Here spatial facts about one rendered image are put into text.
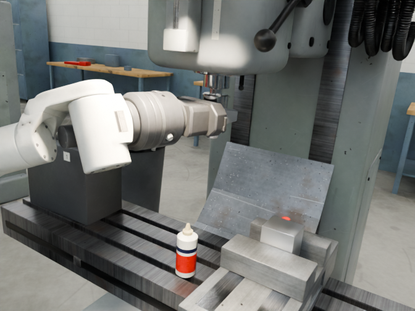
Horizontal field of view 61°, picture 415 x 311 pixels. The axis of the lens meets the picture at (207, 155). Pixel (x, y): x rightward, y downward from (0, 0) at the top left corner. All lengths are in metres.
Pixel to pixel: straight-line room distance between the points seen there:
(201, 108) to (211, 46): 0.10
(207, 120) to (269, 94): 0.44
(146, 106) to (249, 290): 0.33
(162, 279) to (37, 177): 0.46
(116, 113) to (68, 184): 0.45
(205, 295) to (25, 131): 0.35
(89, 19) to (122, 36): 0.86
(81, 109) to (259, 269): 0.37
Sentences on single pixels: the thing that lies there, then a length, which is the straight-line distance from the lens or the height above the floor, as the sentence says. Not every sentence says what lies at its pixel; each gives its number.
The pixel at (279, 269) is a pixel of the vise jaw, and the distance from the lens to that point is 0.59.
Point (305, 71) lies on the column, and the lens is 0.97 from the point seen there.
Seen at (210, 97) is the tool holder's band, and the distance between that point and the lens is 0.63.
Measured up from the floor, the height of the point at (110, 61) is 0.97.
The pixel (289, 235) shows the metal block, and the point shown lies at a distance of 0.63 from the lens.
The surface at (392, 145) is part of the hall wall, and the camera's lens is 4.86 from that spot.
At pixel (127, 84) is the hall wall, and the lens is 6.65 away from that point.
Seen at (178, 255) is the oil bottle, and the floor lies 0.96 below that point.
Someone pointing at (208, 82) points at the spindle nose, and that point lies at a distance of 0.63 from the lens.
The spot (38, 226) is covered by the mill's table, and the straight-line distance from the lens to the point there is 0.95.
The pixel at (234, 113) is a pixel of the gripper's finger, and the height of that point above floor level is 1.24.
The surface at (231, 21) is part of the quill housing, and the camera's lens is 0.53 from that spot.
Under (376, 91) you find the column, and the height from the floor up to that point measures 1.27.
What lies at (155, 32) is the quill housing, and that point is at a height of 1.37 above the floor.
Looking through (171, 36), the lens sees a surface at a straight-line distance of 0.54.
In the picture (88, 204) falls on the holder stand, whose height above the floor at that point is 0.97.
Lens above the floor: 1.35
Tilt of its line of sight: 17 degrees down
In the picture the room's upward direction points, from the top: 4 degrees clockwise
